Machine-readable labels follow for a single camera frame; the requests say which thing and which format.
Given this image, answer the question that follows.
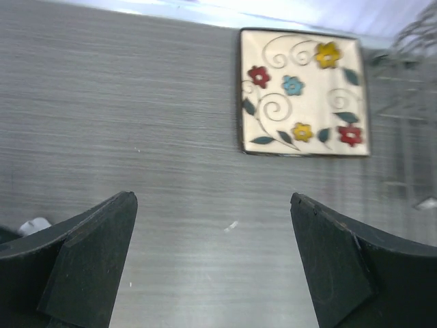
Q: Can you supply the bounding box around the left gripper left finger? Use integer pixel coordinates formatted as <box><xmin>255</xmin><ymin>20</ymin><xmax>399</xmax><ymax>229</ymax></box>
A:
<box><xmin>1</xmin><ymin>191</ymin><xmax>138</xmax><ymax>327</ymax></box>

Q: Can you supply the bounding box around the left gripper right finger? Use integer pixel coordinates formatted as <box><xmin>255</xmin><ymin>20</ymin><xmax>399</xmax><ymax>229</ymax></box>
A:
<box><xmin>290</xmin><ymin>193</ymin><xmax>436</xmax><ymax>328</ymax></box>

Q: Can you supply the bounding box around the floral square plate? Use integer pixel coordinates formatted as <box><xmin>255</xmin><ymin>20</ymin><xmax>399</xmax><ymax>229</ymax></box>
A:
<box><xmin>237</xmin><ymin>27</ymin><xmax>371</xmax><ymax>157</ymax></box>

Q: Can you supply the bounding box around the grey wire dish rack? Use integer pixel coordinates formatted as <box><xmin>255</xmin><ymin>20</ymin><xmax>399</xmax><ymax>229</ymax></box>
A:
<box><xmin>370</xmin><ymin>1</ymin><xmax>436</xmax><ymax>212</ymax></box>

